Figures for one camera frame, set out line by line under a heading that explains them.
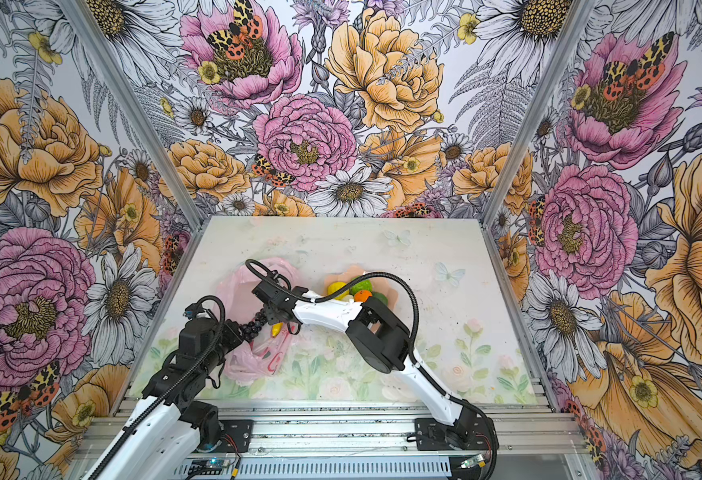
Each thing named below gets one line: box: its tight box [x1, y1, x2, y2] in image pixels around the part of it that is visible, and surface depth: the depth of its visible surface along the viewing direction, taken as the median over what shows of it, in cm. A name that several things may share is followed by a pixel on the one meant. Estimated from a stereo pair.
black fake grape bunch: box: [238, 308, 268, 342], surface depth 93 cm
